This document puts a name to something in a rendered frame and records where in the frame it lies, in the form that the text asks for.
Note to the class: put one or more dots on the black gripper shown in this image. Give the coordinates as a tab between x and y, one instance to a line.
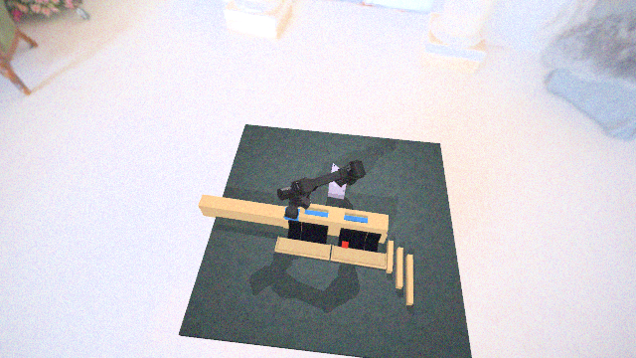
292	210

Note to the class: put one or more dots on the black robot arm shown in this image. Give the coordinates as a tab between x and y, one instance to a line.
305	186

